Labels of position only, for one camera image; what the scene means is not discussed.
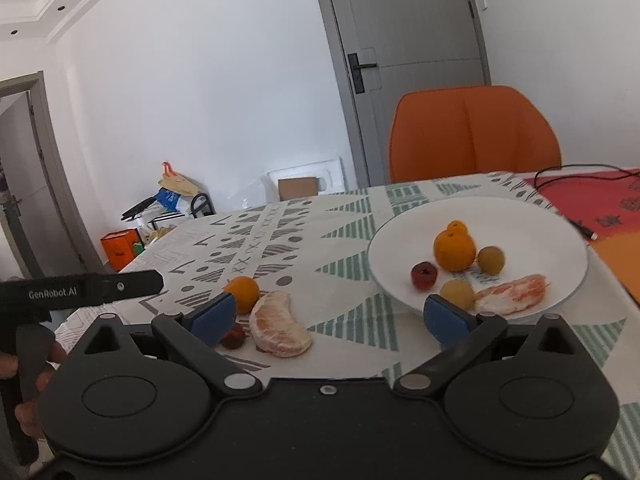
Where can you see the yellow-brown lychee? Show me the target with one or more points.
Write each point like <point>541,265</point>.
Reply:
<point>491,260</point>

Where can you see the yellow lychee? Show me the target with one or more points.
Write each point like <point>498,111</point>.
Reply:
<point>457,294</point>

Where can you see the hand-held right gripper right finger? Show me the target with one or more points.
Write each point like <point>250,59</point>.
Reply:
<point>442,317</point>

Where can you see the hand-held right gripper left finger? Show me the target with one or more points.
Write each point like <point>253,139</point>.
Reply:
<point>215,317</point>

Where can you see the person's left hand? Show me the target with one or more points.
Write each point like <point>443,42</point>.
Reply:
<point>50,367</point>

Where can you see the black folded item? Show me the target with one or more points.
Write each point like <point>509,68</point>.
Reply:
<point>137,207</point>

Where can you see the grey side door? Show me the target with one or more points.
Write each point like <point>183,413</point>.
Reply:
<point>30,160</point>

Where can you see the blue and white bag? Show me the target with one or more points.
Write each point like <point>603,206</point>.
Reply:
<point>167,199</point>

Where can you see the white plate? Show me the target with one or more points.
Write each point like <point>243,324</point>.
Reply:
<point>530,240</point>

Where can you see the red and orange mat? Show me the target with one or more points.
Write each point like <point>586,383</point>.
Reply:
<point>600,200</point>

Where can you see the dark red lychee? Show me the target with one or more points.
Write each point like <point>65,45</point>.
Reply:
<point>233,337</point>

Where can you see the large orange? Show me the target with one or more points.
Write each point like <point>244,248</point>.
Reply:
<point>453,252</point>

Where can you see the white foam board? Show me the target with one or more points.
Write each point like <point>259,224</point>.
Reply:
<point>305,167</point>

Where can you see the orange chair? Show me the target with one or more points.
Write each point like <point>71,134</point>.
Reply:
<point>475,130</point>

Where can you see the orange box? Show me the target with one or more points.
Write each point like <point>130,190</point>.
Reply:
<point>120,249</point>

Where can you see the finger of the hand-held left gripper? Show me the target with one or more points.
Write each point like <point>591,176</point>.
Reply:
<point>132,285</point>

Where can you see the cardboard box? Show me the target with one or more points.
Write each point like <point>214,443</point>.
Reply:
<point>297,188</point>

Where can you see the peeled citrus segment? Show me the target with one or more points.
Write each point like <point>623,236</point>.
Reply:
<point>512,292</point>
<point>277,327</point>

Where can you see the medium orange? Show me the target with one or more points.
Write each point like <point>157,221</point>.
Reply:
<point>243,292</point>

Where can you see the brown paper bag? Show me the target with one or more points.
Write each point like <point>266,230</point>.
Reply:
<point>176,180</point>

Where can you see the small orange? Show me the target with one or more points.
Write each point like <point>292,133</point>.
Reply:
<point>456,227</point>

